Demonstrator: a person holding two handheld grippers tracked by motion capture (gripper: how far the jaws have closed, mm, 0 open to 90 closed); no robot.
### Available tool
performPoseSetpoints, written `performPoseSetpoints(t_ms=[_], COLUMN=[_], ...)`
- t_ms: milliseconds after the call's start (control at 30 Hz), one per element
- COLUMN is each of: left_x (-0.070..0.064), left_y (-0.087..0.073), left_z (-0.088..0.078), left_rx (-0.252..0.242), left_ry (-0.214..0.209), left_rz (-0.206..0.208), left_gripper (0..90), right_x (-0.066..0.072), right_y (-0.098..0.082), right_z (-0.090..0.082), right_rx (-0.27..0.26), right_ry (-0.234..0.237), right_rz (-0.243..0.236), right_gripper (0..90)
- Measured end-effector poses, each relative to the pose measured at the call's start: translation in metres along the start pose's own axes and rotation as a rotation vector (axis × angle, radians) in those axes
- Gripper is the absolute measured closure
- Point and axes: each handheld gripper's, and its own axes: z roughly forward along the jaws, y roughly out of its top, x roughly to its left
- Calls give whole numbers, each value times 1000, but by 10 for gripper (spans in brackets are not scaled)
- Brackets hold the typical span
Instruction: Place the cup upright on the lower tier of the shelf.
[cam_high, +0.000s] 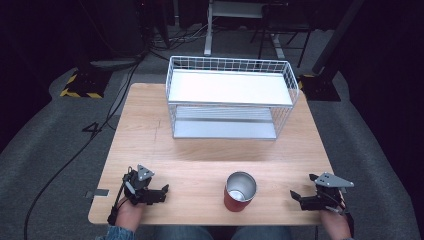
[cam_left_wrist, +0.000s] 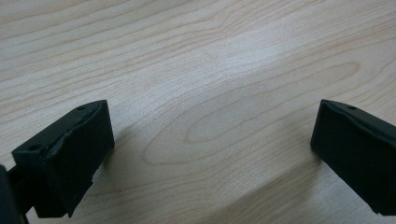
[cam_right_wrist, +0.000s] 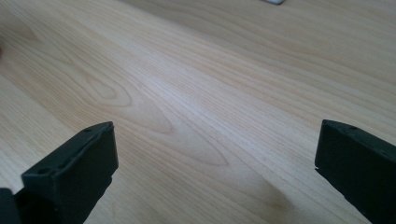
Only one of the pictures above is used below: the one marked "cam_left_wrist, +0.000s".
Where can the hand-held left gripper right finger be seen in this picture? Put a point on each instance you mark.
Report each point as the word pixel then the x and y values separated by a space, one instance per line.
pixel 355 146

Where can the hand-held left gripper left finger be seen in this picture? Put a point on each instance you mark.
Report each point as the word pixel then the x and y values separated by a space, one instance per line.
pixel 71 155

